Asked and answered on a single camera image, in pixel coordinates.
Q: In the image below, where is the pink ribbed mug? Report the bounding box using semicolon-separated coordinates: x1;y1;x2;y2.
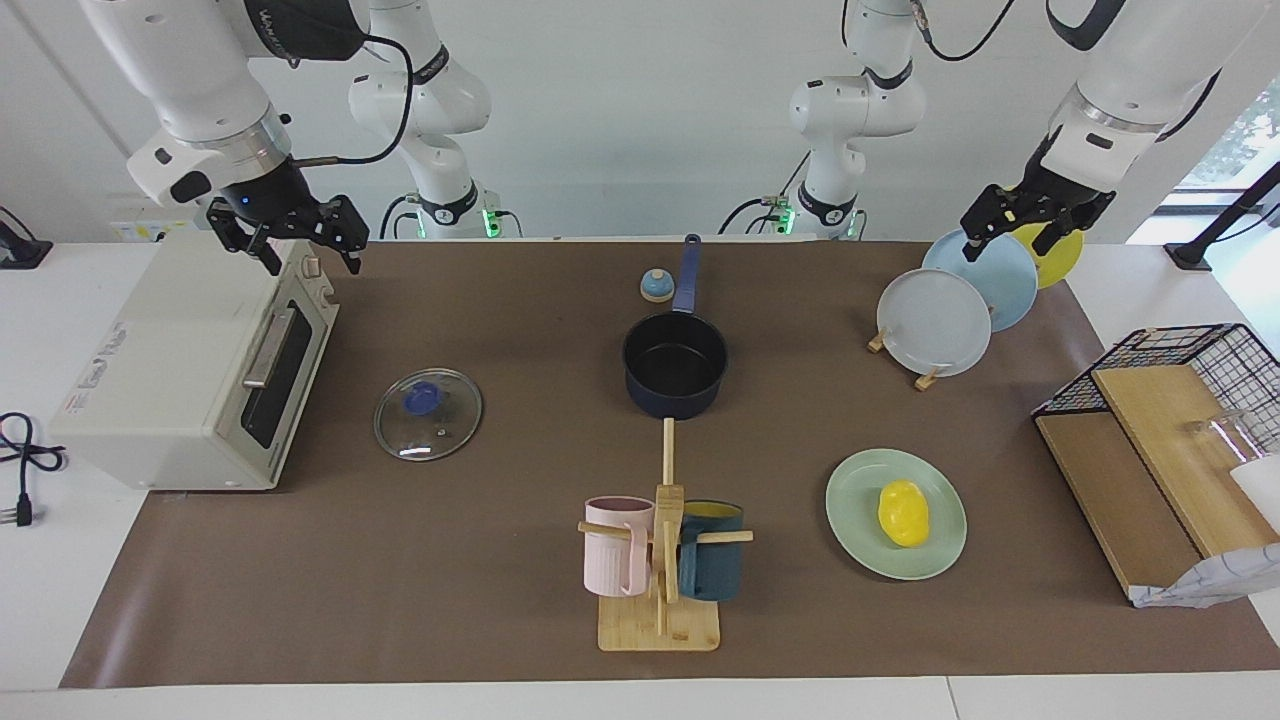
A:
584;496;656;598

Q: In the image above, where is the yellow plate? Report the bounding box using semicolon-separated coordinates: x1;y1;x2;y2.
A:
1005;220;1085;290

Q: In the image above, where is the pale green plate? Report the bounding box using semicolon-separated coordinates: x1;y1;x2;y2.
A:
825;448;968;581

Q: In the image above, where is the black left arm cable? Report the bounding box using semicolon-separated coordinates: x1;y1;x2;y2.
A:
908;0;1226;143

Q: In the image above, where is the dark blue saucepan purple handle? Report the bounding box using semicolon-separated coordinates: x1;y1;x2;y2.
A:
622;235;729;421

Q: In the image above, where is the wooden plate rack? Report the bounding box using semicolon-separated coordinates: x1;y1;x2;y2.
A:
866;325;951;392

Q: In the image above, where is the black angled stand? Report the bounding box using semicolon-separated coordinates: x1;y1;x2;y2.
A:
1163;160;1280;271

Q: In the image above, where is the dark teal mug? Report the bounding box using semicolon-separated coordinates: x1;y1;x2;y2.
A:
678;500;746;602

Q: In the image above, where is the wooden mug tree stand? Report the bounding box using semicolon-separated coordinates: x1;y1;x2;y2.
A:
578;418;754;653

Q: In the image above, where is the yellow lemon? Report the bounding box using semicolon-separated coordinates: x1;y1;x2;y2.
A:
878;479;931;548

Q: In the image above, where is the light blue plate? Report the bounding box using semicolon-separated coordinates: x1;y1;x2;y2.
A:
922;226;1039;333

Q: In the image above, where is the clear glass cup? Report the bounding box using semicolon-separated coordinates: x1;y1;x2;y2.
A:
1185;410;1263;471

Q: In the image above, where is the black power cord with plug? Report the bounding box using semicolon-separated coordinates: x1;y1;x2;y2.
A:
0;412;66;528

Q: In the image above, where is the beige toaster oven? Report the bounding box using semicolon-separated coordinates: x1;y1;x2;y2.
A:
48;232;341;491

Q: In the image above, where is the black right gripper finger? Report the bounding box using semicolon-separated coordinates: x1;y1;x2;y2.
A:
207;213;282;274
318;195;369;275

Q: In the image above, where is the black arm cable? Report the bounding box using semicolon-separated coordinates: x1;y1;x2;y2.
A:
908;0;1226;143
293;35;416;167

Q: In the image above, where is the black desk clamp mount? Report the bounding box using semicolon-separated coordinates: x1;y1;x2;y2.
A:
0;207;53;269

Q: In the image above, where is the glass pot lid purple knob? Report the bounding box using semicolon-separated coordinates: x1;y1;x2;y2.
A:
373;367;484;463

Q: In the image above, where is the white wall power box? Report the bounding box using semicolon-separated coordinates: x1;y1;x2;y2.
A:
108;193;206;243

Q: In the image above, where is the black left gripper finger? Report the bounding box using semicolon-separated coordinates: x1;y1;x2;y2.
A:
960;186;1011;263
1037;203;1101;256

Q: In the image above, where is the white patterned cloth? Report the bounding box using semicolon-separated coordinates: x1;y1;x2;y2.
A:
1130;545;1280;609

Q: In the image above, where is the wooden shelf with wire basket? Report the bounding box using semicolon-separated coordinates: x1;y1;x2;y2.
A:
1032;323;1280;601

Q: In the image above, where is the brown table mat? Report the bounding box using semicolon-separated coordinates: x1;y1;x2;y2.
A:
58;240;1280;689

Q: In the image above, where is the grey plate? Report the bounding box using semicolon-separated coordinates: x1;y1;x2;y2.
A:
877;268;993;378

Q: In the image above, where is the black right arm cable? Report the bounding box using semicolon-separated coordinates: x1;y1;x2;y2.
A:
293;35;416;167

